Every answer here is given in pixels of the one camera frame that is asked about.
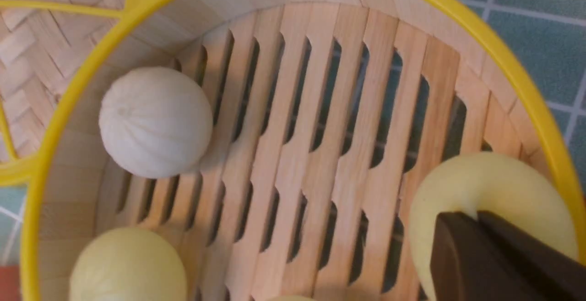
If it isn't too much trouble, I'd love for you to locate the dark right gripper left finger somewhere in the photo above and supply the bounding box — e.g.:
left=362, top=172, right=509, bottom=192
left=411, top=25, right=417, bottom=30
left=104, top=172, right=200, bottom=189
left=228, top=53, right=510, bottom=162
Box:
left=429, top=213, right=543, bottom=301

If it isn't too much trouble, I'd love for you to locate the white bun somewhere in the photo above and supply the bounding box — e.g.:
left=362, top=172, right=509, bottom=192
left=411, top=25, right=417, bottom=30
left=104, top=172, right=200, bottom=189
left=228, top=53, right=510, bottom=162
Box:
left=98, top=66, right=213, bottom=179

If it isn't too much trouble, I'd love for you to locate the yellow bun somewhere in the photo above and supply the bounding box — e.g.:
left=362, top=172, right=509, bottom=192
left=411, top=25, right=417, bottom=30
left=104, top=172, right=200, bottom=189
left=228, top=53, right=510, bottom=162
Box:
left=407, top=152, right=580, bottom=301
left=69, top=227, right=188, bottom=301

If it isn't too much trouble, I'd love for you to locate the woven bamboo steamer lid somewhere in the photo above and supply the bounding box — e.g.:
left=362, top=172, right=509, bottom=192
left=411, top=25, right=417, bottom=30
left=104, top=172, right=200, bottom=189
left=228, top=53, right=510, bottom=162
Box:
left=0, top=0, right=141, bottom=186

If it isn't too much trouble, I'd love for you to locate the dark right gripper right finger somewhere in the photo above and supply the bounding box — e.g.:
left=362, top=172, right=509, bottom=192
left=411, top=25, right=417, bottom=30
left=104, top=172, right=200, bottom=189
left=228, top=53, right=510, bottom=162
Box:
left=478, top=211, right=586, bottom=301

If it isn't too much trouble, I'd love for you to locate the orange cube block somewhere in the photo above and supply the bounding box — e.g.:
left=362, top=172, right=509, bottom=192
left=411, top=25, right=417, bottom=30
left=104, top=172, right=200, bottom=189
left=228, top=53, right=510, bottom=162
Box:
left=0, top=266, right=22, bottom=301

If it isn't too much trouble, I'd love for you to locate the bamboo steamer tray yellow rim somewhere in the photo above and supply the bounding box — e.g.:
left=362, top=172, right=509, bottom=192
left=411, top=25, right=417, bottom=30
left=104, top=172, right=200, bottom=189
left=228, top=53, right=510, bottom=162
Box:
left=21, top=0, right=585, bottom=301

